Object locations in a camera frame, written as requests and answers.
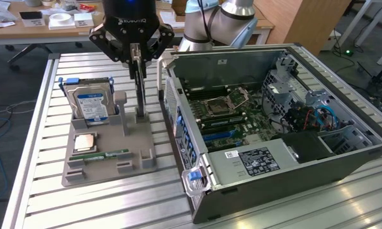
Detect metal socket cover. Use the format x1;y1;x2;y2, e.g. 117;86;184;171
226;86;252;105

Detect wooden desk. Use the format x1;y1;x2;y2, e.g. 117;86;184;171
0;0;274;46

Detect white electrical box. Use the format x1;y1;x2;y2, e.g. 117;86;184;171
327;30;343;52

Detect white box with black top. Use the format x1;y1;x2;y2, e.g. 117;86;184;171
19;11;47;27

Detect open grey PC case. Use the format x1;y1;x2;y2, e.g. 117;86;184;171
156;42;382;225

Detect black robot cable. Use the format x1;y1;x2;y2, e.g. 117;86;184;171
196;0;214;52

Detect graphics card with metal bracket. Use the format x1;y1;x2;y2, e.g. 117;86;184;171
129;42;150;118

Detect blue disk wire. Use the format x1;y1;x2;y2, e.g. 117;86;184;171
314;104;341;131

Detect clear plastic bag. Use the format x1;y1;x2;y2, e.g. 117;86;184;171
0;1;19;22

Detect plain white box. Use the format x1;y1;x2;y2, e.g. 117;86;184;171
73;12;93;27

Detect black air shroud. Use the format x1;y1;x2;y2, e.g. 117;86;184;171
279;131;335;164

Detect grey power supply with label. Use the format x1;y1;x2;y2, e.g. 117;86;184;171
206;139;302;186

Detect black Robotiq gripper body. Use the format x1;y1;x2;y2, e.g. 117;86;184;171
101;0;162;64

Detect white floor cable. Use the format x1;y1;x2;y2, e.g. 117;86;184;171
0;100;37;115

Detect brown cardboard box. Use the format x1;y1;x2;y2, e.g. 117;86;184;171
171;0;191;17

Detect CPU with copper-toned lid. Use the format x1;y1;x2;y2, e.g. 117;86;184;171
73;134;96;151

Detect grey parts rack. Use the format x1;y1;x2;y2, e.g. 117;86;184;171
60;90;156;187

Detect green RAM stick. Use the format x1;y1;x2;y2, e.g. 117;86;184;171
68;149;129;162

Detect CPU socket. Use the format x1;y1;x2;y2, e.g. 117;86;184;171
203;97;232;115

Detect hard disk with blue rails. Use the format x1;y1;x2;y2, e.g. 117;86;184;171
57;75;116;126

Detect red disk wire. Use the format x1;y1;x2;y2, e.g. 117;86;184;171
305;112;315;129

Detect stack of white papers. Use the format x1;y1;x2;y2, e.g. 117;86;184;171
160;10;187;29

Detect metal disk bay cage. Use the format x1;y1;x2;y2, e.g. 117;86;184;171
260;56;310;115

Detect white boxes on desk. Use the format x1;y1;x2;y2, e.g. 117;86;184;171
48;13;77;31

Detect small metal disk bay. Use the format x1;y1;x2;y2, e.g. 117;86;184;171
317;124;375;156

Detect black office chair base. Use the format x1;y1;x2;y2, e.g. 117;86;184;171
6;42;83;71

